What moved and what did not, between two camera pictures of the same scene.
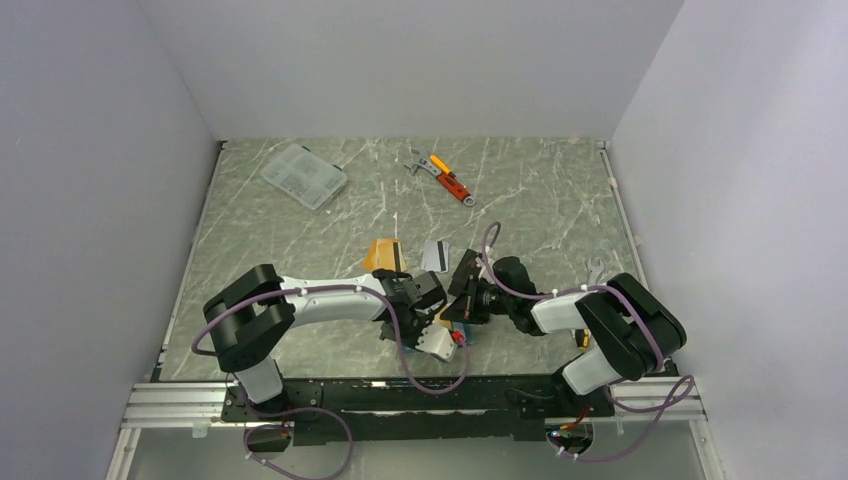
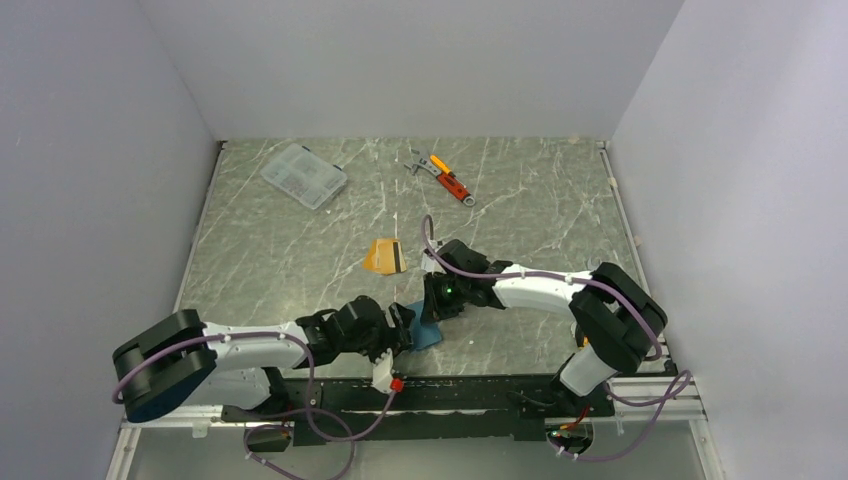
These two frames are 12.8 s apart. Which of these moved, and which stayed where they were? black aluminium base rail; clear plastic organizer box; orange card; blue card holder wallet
Moved: blue card holder wallet
Stayed: orange card; black aluminium base rail; clear plastic organizer box
